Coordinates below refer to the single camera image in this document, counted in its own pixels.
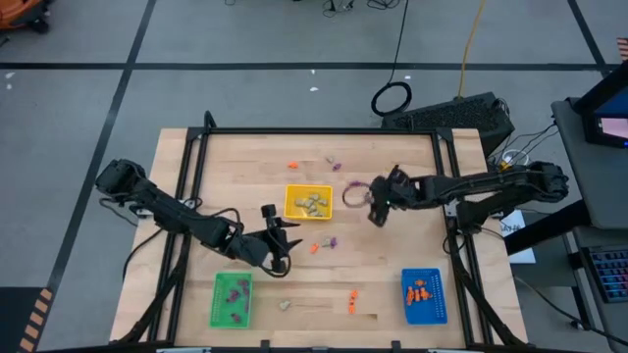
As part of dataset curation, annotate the white cable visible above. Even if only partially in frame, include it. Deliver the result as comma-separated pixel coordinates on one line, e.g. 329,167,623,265
497,148,530,167

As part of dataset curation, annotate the black computer case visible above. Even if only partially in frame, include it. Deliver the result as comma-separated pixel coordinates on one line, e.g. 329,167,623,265
381,91,516,158

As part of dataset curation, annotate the yellow plastic basket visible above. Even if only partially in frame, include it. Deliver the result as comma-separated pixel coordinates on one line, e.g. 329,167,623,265
283,183,334,221

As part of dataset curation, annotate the black floor cable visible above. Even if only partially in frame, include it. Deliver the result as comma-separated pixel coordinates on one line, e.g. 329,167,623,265
513,275,628,347

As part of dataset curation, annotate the black coiled cable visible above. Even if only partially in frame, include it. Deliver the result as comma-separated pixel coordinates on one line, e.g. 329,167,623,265
370,0,413,118

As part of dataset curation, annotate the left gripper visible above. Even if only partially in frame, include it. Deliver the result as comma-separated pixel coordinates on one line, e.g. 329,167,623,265
235,204,304,276

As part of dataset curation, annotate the grey side desk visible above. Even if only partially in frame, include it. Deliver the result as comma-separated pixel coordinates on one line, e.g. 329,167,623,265
550,96,628,231

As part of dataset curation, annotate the green plastic basket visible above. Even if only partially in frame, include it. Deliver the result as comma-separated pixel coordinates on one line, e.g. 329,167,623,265
208,271,254,329

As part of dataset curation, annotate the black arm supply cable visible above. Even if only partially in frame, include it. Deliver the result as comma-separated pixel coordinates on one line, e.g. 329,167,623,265
121,226,168,283

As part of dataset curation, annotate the hazard striped floor mat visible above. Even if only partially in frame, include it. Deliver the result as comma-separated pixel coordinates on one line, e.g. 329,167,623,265
0,286,55,353

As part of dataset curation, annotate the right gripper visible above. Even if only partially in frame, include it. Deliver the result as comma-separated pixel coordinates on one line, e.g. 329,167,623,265
368,166,422,227

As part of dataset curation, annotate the black cable bundle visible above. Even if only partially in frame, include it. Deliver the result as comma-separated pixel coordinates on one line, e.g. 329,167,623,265
321,0,404,19

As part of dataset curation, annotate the yellow extension cable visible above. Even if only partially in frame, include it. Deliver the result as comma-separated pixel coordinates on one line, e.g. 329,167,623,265
455,0,488,99

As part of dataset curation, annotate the black desk crossbar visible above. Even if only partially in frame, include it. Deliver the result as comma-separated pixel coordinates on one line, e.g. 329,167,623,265
503,198,593,256

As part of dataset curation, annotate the orange wheeled machine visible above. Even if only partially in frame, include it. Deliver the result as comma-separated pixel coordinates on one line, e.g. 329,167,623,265
0,0,53,34

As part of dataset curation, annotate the white paper sheet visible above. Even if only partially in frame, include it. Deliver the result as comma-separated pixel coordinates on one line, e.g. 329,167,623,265
498,208,537,266

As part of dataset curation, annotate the grey keyboard shelf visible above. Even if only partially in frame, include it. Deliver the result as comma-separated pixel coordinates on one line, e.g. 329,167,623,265
563,225,628,353

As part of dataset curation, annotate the black computer monitor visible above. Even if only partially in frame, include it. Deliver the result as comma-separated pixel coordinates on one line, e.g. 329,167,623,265
572,61,628,149

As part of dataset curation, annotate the backlit keyboard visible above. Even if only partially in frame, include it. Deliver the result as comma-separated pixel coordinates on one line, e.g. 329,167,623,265
581,243,628,304

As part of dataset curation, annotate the blue plastic basket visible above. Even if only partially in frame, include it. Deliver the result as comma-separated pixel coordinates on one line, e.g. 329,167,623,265
400,267,448,326

